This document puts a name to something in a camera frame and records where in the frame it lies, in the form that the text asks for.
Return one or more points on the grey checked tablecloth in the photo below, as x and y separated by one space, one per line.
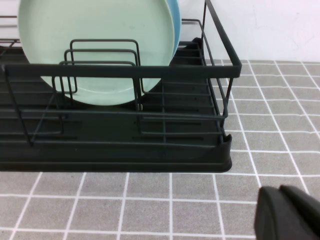
150 205

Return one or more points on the light blue plate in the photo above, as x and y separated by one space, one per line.
176 20

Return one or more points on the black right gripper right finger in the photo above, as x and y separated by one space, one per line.
307 205

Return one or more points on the pale green plate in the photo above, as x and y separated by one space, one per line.
95 25

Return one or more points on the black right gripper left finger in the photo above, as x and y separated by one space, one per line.
275 217

